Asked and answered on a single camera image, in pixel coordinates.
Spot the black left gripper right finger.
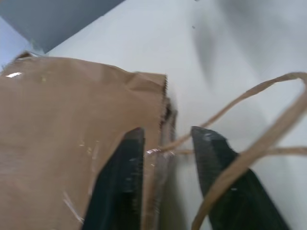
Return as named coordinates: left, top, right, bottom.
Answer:
left=190, top=126, right=291, bottom=230

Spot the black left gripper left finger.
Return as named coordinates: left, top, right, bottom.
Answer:
left=82, top=127, right=145, bottom=230

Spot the brown paper bag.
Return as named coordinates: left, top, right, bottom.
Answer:
left=0, top=50, right=307, bottom=230

